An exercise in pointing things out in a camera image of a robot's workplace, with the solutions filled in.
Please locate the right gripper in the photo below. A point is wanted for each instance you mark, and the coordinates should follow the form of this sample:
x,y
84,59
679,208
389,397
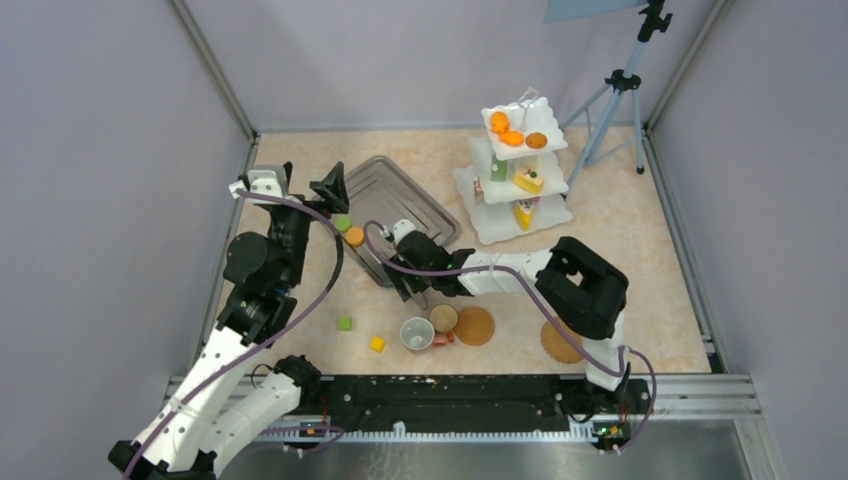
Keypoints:
x,y
397,278

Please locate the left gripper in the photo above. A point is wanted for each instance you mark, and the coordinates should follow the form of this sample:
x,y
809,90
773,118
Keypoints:
x,y
332,189

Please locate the orange round macaron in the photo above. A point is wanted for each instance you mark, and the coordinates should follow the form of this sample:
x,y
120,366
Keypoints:
x,y
355,236

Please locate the smooth brown round coaster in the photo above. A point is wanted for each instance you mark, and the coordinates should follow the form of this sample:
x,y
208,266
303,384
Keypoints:
x,y
475,326

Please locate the yellow cheese cake wedge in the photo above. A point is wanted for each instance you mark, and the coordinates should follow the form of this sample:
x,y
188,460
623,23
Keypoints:
x,y
523,211

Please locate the green cake cube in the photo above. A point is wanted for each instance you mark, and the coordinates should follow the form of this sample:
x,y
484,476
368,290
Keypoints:
x,y
499,170

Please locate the orange bear cookie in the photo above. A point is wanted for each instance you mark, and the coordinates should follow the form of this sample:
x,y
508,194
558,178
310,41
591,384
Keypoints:
x,y
512,138

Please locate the orange flower cookie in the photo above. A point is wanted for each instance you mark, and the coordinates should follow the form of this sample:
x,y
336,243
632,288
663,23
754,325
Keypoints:
x,y
499,122

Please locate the brown round cookie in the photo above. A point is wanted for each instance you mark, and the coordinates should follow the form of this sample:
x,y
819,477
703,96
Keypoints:
x,y
536,140

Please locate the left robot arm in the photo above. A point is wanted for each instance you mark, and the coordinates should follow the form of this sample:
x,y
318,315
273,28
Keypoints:
x,y
195,436

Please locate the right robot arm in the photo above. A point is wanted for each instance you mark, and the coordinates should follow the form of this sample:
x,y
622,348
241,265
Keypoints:
x,y
582,296

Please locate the green macaron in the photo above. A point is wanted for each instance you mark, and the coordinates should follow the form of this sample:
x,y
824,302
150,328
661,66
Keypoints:
x,y
343,223

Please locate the silver metal tray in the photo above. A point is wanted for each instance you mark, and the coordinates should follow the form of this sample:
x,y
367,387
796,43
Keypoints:
x,y
380,190

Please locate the grey-white cup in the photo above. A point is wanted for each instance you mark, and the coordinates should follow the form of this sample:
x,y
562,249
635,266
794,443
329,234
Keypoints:
x,y
417,334

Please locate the yellow cube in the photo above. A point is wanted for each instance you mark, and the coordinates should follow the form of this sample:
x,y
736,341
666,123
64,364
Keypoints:
x,y
377,344

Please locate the white three-tier serving stand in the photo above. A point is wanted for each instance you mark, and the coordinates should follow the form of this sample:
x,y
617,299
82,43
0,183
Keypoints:
x,y
514,185

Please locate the ribbed brown round coaster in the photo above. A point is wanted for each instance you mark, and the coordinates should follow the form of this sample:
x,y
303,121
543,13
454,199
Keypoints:
x,y
557,347

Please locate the light blue tripod stand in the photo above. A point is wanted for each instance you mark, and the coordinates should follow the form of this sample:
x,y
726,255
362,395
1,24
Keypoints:
x,y
601,106

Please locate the brown cup with red handle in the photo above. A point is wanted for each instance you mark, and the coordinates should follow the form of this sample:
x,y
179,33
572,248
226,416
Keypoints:
x,y
443,319

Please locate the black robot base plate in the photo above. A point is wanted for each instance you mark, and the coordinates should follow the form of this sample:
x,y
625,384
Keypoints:
x,y
496,404

